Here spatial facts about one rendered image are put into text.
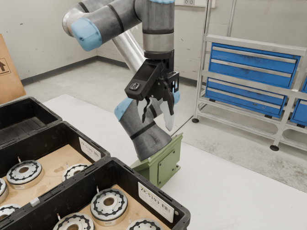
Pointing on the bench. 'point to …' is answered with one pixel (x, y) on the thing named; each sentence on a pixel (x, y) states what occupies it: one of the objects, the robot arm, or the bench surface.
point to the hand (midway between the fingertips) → (154, 124)
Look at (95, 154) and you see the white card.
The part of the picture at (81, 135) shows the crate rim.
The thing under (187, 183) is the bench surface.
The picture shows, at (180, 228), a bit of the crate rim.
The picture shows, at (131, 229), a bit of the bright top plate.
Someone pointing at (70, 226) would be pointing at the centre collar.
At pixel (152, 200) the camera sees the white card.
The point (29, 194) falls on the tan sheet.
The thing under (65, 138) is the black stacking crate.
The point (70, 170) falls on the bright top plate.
